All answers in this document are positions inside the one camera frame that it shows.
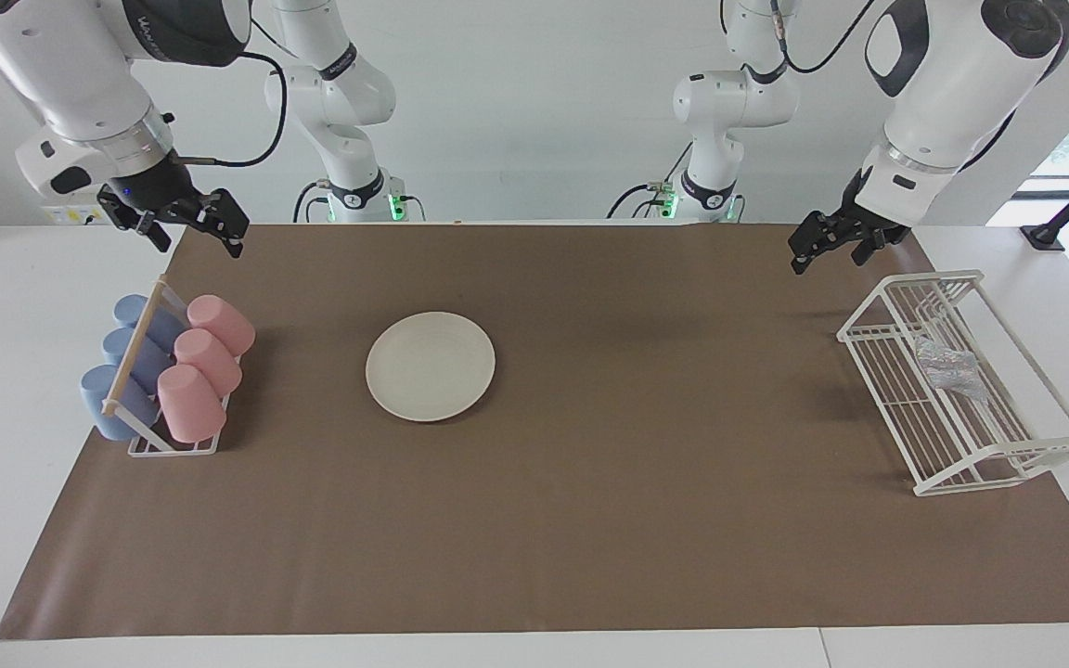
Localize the pink plastic cup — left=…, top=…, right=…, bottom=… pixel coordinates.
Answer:
left=157, top=364, right=227, bottom=443
left=187, top=294, right=256, bottom=358
left=174, top=328, right=243, bottom=398

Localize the black base cable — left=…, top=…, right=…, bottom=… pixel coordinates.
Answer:
left=606, top=144, right=693, bottom=222
left=292, top=179, right=331, bottom=225

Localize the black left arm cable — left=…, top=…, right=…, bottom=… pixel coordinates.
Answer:
left=769, top=0, right=881, bottom=74

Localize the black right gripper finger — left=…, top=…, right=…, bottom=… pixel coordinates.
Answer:
left=97, top=186, right=172, bottom=253
left=193, top=188, right=251, bottom=259

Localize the blue plastic cup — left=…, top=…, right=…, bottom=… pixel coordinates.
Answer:
left=113, top=294, right=187, bottom=353
left=80, top=364, right=162, bottom=442
left=102, top=327, right=174, bottom=395

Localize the brown paper table mat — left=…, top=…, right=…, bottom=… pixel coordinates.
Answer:
left=0, top=223, right=1069, bottom=641

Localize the black right base cable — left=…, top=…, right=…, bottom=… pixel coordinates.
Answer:
left=292, top=179, right=331, bottom=225

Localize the white cup holder rack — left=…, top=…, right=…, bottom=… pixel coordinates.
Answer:
left=101, top=276, right=253, bottom=457

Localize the cream round plate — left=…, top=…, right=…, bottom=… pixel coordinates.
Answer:
left=366, top=312, right=496, bottom=424

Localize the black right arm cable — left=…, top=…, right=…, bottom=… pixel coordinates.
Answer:
left=171, top=51, right=289, bottom=169

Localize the white wire dish rack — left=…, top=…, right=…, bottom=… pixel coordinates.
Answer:
left=836, top=269, right=1069, bottom=497

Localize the clear plastic snack bag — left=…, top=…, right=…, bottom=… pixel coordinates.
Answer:
left=914, top=336, right=991, bottom=401

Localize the white wall power outlet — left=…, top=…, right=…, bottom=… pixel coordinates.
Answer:
left=41, top=190, right=113, bottom=226

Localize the black left base cable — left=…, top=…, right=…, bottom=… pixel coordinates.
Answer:
left=606, top=144, right=693, bottom=222

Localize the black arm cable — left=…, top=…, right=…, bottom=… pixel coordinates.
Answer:
left=769, top=0, right=881, bottom=74
left=171, top=51, right=289, bottom=169

